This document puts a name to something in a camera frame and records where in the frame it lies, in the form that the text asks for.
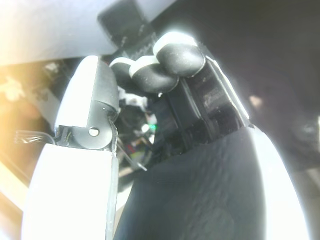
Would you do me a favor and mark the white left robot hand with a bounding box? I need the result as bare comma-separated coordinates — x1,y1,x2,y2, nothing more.
21,31,312,240

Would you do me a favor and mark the black brick phone with antenna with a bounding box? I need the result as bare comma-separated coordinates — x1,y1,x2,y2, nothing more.
96,0,161,60

